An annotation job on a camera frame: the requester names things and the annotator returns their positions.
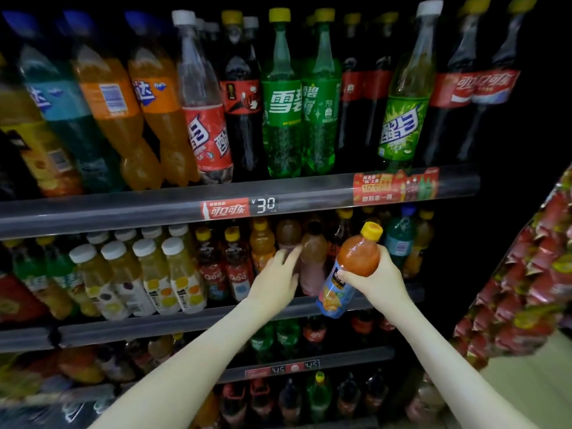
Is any person's left hand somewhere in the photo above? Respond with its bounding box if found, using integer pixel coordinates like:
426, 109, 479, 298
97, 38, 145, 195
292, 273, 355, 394
245, 245, 303, 322

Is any person's right hand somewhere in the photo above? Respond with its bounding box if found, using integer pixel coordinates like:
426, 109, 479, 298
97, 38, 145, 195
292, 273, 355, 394
338, 244, 412, 322

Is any orange soda bottle yellow cap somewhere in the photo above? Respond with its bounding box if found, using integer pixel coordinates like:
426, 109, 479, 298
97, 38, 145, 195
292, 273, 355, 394
316, 221, 384, 320

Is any drinks shelf unit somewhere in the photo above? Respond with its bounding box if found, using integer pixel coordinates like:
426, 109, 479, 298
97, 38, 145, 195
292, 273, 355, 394
0, 0, 572, 429

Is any person's left forearm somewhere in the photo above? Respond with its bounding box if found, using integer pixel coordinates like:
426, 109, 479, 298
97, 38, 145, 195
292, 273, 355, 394
114, 303, 269, 429

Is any person's right forearm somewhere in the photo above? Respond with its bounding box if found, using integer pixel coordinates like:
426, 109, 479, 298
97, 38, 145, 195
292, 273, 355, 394
384, 299, 537, 429

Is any red lower shelf label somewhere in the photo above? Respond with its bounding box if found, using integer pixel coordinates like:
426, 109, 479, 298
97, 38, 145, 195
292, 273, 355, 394
245, 362, 309, 379

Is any red shelf label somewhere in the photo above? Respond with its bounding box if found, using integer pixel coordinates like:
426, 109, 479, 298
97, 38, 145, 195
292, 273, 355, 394
352, 167, 441, 206
245, 362, 309, 379
200, 197, 251, 220

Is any digital price tag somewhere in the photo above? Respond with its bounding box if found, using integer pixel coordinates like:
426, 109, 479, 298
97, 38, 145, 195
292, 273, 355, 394
250, 194, 280, 216

